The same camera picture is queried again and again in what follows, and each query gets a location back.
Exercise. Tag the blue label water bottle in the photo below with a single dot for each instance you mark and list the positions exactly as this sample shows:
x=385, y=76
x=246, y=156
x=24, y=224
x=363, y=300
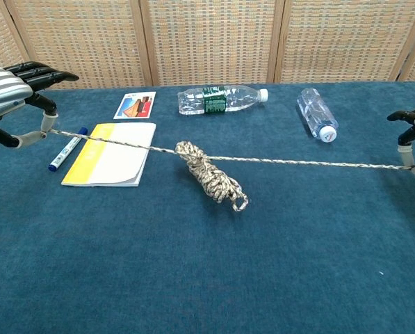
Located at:
x=316, y=111

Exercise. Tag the colourful picture card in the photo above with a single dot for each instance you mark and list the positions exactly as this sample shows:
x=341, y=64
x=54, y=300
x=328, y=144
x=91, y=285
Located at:
x=134, y=106

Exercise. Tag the white blue marker pen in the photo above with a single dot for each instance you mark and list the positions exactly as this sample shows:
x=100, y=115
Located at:
x=63, y=154

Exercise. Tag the blue carpet table cover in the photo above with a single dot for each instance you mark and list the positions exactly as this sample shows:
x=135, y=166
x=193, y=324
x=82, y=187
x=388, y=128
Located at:
x=228, y=278

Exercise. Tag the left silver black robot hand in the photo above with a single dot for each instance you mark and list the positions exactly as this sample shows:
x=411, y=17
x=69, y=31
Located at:
x=5, y=90

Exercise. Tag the yellow white booklet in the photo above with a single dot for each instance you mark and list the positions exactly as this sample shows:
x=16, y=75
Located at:
x=116, y=163

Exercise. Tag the green label water bottle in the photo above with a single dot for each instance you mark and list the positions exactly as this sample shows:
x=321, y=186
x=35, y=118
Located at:
x=214, y=101

